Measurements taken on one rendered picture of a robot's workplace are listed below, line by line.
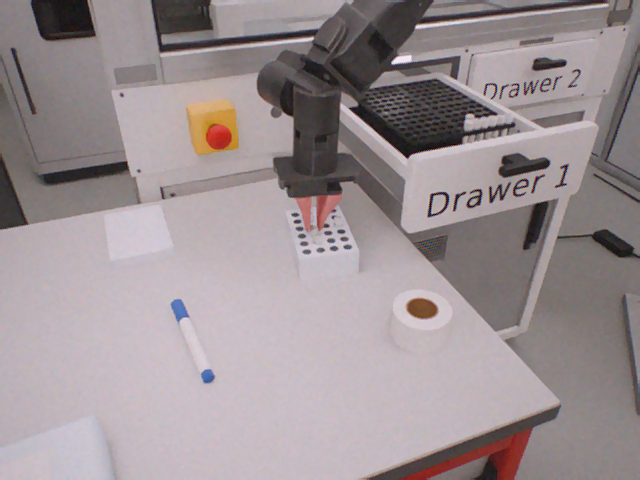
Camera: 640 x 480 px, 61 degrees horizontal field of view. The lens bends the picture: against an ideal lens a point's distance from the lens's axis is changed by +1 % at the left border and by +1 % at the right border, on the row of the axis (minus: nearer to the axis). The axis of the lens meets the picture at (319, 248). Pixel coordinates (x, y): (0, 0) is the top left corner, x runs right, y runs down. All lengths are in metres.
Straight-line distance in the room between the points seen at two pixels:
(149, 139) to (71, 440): 0.52
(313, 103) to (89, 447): 0.42
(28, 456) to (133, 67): 0.55
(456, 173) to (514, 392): 0.28
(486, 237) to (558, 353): 0.56
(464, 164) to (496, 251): 0.74
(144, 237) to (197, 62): 0.28
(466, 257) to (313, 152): 0.80
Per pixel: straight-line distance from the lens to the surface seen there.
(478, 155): 0.73
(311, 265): 0.72
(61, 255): 0.86
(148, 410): 0.61
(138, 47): 0.88
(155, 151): 0.93
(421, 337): 0.63
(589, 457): 1.61
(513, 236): 1.45
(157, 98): 0.90
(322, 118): 0.65
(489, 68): 1.12
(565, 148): 0.83
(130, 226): 0.86
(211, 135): 0.86
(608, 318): 2.02
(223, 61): 0.90
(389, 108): 0.90
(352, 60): 0.65
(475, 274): 1.45
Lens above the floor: 1.23
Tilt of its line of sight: 36 degrees down
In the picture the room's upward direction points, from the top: straight up
